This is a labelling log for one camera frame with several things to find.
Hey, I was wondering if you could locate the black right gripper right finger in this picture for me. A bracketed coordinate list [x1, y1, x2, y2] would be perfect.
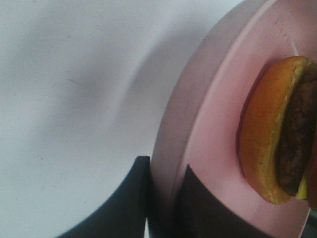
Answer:
[148, 163, 310, 238]

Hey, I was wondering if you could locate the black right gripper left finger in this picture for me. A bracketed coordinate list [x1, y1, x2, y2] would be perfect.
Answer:
[60, 156, 150, 238]

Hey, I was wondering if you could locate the pink round plate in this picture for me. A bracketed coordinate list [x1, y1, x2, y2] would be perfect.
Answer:
[148, 0, 317, 238]

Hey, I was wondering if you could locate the toy burger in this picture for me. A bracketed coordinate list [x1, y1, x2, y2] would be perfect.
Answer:
[238, 56, 317, 208]

